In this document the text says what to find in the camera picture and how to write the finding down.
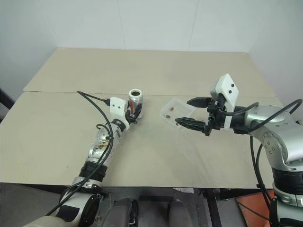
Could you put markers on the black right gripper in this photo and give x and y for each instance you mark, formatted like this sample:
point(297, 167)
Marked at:
point(216, 116)

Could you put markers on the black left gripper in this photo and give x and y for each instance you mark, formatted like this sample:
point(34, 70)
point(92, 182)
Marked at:
point(133, 118)

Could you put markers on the silver can with red label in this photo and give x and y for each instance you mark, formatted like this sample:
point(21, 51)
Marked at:
point(136, 100)

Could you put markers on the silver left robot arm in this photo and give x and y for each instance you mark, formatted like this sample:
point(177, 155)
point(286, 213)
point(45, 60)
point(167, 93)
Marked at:
point(101, 146)

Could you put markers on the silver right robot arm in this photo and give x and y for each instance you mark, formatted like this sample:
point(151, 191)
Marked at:
point(272, 127)

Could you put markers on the clear plastic tray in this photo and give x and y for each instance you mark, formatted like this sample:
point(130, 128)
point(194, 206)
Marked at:
point(182, 111)

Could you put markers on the dark rounded shape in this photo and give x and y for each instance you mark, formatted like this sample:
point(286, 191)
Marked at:
point(178, 212)
point(123, 212)

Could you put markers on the orange floor mat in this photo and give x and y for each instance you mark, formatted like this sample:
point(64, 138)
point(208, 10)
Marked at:
point(253, 208)

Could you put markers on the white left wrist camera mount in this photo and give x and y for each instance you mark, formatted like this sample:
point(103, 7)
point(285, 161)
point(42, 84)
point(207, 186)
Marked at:
point(118, 106)

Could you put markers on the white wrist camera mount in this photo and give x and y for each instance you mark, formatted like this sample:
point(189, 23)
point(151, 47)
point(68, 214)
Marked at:
point(118, 106)
point(227, 88)

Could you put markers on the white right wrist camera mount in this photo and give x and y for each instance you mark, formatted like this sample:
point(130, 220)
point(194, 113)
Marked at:
point(227, 88)

